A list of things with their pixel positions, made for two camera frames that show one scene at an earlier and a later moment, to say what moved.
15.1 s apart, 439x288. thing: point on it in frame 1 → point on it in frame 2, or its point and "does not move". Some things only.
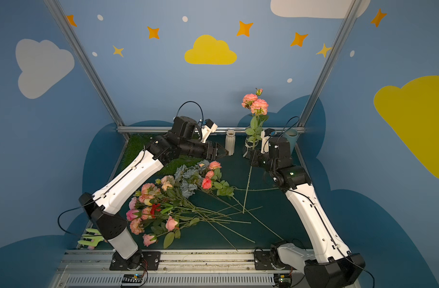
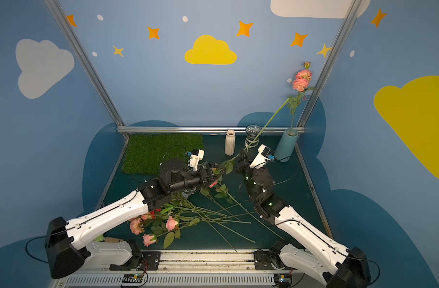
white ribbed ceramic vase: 230,141 does not move
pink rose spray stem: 258,105 → 301,84
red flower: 154,206 does not move
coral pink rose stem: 225,189 → 228,165
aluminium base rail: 211,269 does not move
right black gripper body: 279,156 → 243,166
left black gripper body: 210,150 → 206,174
